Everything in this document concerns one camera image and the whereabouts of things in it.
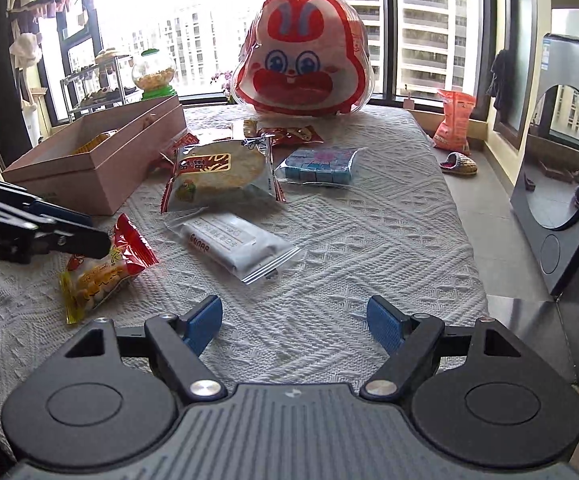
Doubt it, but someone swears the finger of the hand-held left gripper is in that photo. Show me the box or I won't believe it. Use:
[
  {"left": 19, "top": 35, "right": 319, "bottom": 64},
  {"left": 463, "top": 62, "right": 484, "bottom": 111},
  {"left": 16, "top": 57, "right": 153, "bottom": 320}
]
[
  {"left": 0, "top": 170, "right": 93, "bottom": 227},
  {"left": 0, "top": 197, "right": 112, "bottom": 266}
]

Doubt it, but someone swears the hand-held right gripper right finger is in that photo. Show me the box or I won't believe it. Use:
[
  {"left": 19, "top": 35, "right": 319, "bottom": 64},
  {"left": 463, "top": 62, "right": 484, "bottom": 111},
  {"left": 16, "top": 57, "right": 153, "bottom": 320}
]
[{"left": 360, "top": 295, "right": 523, "bottom": 403}]

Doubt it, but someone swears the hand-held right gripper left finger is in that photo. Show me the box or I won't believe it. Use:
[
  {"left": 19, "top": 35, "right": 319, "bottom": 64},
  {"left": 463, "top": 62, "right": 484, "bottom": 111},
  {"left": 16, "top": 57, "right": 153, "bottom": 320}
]
[{"left": 62, "top": 295, "right": 229, "bottom": 405}]

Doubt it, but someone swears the red yellow snack packet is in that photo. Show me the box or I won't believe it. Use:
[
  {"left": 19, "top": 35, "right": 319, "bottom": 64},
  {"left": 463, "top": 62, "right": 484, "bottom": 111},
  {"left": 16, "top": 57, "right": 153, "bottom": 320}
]
[{"left": 60, "top": 213, "right": 160, "bottom": 325}]

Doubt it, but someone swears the rectangular cardboard box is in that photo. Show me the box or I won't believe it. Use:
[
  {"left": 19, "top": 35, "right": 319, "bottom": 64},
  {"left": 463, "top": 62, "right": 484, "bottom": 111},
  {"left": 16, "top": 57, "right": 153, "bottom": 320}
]
[{"left": 2, "top": 94, "right": 187, "bottom": 217}]

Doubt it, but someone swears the large rice cracker packet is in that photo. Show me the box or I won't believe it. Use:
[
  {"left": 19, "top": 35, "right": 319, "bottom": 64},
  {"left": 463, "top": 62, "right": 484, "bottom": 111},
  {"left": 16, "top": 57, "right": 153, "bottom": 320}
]
[{"left": 162, "top": 139, "right": 286, "bottom": 214}]

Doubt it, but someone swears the dark snack packet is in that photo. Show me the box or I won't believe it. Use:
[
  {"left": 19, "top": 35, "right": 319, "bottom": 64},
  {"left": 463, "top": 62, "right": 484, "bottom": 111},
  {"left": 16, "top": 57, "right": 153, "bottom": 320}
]
[{"left": 256, "top": 125, "right": 323, "bottom": 147}]

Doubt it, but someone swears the white zip bag packet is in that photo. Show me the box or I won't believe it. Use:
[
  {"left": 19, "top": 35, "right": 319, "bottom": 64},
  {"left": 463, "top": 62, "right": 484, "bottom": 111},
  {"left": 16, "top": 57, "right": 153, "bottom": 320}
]
[{"left": 166, "top": 212, "right": 301, "bottom": 286}]

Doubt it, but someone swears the metal rack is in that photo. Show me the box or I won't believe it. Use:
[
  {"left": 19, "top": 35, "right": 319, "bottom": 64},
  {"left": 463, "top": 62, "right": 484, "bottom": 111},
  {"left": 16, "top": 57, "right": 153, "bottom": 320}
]
[{"left": 60, "top": 49, "right": 138, "bottom": 122}]

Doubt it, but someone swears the red white snack packet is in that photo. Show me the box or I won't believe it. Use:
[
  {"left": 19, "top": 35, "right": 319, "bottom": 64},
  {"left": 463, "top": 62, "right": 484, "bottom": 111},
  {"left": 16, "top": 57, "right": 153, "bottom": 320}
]
[{"left": 158, "top": 132, "right": 200, "bottom": 167}]

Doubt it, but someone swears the green gumball machine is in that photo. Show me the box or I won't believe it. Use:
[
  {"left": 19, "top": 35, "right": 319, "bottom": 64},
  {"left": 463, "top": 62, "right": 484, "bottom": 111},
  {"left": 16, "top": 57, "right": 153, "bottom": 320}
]
[{"left": 132, "top": 48, "right": 178, "bottom": 100}]

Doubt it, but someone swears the white hanging plush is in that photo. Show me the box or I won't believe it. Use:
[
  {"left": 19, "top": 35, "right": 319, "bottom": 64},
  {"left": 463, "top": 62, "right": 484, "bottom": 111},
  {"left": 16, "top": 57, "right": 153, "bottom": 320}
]
[{"left": 10, "top": 32, "right": 41, "bottom": 69}]

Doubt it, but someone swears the blue candy cubes bag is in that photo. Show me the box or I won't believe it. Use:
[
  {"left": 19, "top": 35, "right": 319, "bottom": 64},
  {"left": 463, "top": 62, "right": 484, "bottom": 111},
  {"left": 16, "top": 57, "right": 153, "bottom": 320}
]
[{"left": 274, "top": 146, "right": 366, "bottom": 187}]

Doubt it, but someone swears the knitted slipper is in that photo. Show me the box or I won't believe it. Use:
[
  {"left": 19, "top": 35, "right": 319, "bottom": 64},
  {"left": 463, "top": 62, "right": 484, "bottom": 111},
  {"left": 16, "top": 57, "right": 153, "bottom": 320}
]
[{"left": 439, "top": 152, "right": 478, "bottom": 177}]

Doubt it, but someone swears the pink orchid plant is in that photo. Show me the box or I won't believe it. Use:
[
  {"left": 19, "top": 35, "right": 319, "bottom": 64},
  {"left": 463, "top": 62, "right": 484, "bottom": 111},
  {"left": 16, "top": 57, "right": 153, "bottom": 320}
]
[{"left": 210, "top": 70, "right": 235, "bottom": 106}]

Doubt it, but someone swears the orange snack bag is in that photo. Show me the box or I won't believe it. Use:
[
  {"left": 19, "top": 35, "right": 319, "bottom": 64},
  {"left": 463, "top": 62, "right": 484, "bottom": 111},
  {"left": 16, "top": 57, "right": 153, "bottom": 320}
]
[{"left": 431, "top": 88, "right": 477, "bottom": 156}]

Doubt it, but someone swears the grey washing machine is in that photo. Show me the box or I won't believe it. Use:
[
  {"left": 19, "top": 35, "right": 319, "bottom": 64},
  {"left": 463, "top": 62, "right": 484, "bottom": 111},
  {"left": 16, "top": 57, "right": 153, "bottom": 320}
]
[{"left": 511, "top": 7, "right": 579, "bottom": 302}]

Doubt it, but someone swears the dark hanging cloth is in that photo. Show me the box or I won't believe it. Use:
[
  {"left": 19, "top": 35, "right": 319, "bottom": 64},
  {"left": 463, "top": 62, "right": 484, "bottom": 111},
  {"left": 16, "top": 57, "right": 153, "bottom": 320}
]
[{"left": 486, "top": 49, "right": 511, "bottom": 112}]

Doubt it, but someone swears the rabbit-shaped snack bag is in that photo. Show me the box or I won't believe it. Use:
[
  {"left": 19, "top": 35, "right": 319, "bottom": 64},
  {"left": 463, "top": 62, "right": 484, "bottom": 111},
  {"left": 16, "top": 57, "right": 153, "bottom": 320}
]
[{"left": 232, "top": 0, "right": 375, "bottom": 114}]

